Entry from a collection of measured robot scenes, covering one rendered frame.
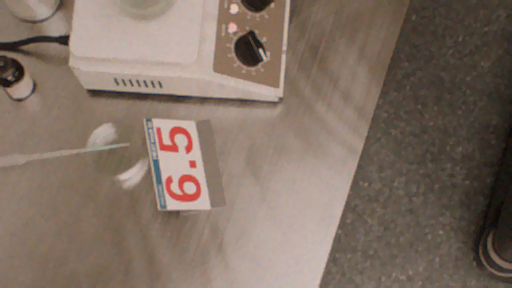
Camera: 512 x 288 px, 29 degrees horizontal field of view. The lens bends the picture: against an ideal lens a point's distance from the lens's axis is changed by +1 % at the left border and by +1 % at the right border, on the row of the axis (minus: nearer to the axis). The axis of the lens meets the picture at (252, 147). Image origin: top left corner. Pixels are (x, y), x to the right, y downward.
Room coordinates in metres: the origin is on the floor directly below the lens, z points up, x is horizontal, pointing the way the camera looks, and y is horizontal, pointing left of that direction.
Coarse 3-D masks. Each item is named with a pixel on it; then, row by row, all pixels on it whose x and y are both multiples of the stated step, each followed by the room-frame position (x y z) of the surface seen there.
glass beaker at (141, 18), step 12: (120, 0) 0.38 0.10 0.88; (132, 0) 0.37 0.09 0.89; (144, 0) 0.37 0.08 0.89; (156, 0) 0.38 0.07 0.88; (168, 0) 0.38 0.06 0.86; (120, 12) 0.39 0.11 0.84; (132, 12) 0.38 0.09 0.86; (144, 12) 0.37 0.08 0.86; (156, 12) 0.37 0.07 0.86; (168, 12) 0.38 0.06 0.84
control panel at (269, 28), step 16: (224, 0) 0.40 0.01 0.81; (240, 0) 0.40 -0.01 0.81; (224, 16) 0.38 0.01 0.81; (240, 16) 0.38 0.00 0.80; (256, 16) 0.39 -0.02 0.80; (272, 16) 0.39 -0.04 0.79; (224, 32) 0.37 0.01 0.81; (240, 32) 0.37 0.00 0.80; (256, 32) 0.37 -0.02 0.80; (272, 32) 0.37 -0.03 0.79; (224, 48) 0.35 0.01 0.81; (272, 48) 0.36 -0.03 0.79; (224, 64) 0.34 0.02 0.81; (240, 64) 0.34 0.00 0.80; (272, 64) 0.34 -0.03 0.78; (256, 80) 0.32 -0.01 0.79; (272, 80) 0.32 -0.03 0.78
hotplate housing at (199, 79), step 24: (216, 0) 0.40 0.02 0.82; (288, 0) 0.41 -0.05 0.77; (96, 72) 0.34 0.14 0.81; (120, 72) 0.34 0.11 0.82; (144, 72) 0.34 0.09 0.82; (168, 72) 0.33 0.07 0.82; (192, 72) 0.33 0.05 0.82; (216, 96) 0.32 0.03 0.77; (240, 96) 0.32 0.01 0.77; (264, 96) 0.31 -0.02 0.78
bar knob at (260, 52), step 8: (248, 32) 0.36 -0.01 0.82; (240, 40) 0.36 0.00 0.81; (248, 40) 0.35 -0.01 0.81; (256, 40) 0.35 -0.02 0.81; (240, 48) 0.35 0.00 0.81; (248, 48) 0.35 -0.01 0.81; (256, 48) 0.35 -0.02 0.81; (264, 48) 0.35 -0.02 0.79; (240, 56) 0.34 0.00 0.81; (248, 56) 0.34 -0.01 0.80; (256, 56) 0.34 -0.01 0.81; (264, 56) 0.34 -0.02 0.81; (248, 64) 0.34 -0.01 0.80; (256, 64) 0.34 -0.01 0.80
